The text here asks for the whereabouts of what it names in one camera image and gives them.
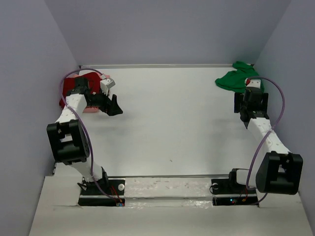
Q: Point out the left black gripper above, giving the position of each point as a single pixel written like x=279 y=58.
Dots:
x=113 y=108

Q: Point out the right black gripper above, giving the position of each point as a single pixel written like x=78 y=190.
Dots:
x=238 y=102

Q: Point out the green t shirt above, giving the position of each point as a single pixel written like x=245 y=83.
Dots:
x=235 y=80

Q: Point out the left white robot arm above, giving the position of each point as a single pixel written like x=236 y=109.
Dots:
x=69 y=141

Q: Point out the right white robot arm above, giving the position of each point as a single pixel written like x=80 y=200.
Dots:
x=277 y=170

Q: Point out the pink folded t shirt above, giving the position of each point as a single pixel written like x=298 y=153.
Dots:
x=94 y=79

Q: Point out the red folded t shirt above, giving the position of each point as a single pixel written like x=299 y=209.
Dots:
x=69 y=84

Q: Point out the white front platform board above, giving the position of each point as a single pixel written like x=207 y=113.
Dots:
x=58 y=214

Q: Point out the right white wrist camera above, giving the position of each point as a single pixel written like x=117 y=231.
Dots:
x=255 y=83

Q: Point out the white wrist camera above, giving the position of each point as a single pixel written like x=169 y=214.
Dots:
x=255 y=83
x=106 y=84

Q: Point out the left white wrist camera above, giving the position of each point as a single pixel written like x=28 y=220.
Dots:
x=106 y=84

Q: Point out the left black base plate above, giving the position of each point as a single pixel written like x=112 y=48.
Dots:
x=112 y=195

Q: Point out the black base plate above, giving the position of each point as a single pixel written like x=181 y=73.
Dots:
x=112 y=195
x=226 y=193

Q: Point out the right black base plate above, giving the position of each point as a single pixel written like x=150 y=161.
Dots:
x=226 y=193

